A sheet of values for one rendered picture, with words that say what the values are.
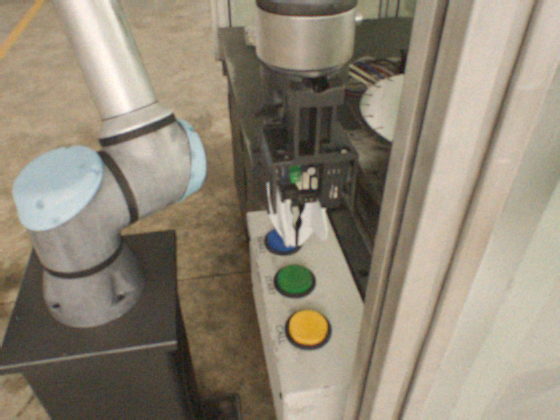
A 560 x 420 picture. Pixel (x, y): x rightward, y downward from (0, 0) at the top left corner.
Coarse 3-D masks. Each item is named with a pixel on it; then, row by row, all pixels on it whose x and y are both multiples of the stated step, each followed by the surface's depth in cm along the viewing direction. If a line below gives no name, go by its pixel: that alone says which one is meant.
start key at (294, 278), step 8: (296, 264) 56; (280, 272) 55; (288, 272) 55; (296, 272) 55; (304, 272) 55; (280, 280) 54; (288, 280) 54; (296, 280) 54; (304, 280) 54; (280, 288) 54; (288, 288) 53; (296, 288) 53; (304, 288) 54
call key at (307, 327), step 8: (304, 312) 51; (312, 312) 51; (296, 320) 50; (304, 320) 50; (312, 320) 50; (320, 320) 50; (296, 328) 49; (304, 328) 49; (312, 328) 49; (320, 328) 49; (296, 336) 48; (304, 336) 48; (312, 336) 48; (320, 336) 48; (304, 344) 48; (312, 344) 48
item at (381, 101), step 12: (384, 84) 86; (396, 84) 86; (372, 96) 82; (384, 96) 82; (396, 96) 82; (360, 108) 79; (372, 108) 78; (384, 108) 78; (396, 108) 78; (372, 120) 75; (384, 120) 75; (396, 120) 75; (384, 132) 72
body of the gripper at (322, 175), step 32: (288, 96) 36; (320, 96) 34; (288, 128) 38; (320, 128) 38; (288, 160) 37; (320, 160) 37; (352, 160) 38; (288, 192) 39; (320, 192) 40; (352, 192) 40
